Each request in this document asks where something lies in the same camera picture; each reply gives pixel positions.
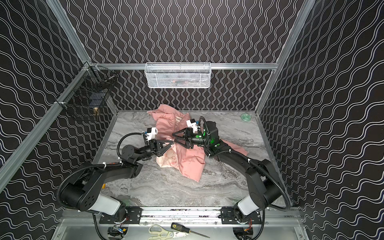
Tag pink zip-up jacket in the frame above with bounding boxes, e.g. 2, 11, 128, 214
149, 104, 249, 183

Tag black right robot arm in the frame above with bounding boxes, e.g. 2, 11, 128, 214
172, 121, 291, 219

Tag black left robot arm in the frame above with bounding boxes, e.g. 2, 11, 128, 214
56, 133, 174, 213

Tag green transparent lid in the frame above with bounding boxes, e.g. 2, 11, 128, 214
241, 113, 252, 122

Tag small brass bell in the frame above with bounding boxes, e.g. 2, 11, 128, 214
93, 107, 100, 117

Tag black yellow screwdriver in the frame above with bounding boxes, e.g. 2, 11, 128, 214
171, 223, 210, 239

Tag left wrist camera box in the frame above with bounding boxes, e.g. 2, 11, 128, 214
145, 127, 158, 141

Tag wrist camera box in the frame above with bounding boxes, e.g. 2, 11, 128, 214
187, 119, 198, 132
145, 127, 158, 141

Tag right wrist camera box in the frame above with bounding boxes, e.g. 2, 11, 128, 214
187, 119, 198, 132

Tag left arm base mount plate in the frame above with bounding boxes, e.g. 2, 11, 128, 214
99, 207, 143, 224

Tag white wire mesh basket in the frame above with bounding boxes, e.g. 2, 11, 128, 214
145, 62, 212, 89

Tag aluminium front rail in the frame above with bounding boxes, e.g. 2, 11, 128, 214
59, 207, 303, 228

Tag scissors with pale handles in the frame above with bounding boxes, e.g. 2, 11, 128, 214
148, 225, 189, 240

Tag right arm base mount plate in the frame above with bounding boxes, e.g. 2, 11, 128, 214
218, 207, 262, 225

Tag black wire basket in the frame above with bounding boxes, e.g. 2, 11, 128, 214
59, 66, 118, 122

